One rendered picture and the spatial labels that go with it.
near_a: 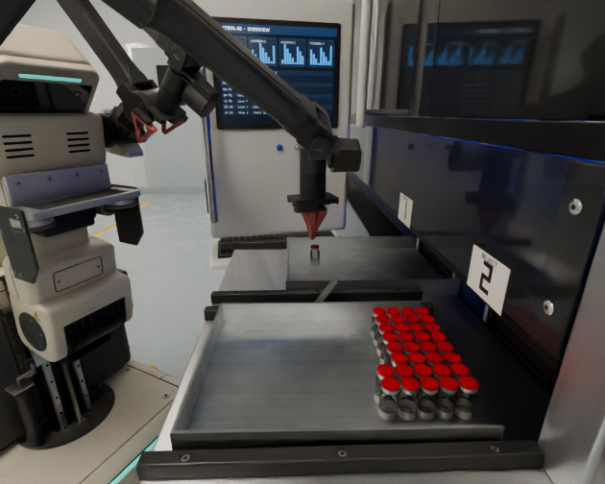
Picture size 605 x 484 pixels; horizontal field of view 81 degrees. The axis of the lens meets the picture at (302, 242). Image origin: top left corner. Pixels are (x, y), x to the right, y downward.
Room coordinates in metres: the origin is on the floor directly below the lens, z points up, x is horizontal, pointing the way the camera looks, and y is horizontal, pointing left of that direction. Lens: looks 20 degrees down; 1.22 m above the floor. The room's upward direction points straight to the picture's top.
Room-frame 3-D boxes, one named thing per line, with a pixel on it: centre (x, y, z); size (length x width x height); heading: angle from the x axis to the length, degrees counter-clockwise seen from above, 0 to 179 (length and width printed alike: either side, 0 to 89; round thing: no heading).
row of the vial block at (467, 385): (0.40, -0.19, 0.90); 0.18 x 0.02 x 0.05; 1
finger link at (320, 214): (0.77, -0.01, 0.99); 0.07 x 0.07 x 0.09; 17
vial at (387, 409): (0.32, -0.10, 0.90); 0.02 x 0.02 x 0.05
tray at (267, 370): (0.40, -0.03, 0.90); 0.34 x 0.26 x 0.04; 91
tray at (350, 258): (0.75, -0.13, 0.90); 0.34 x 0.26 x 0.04; 92
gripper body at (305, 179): (0.77, -0.02, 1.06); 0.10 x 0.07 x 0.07; 107
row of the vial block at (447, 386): (0.40, -0.17, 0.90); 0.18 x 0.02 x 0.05; 1
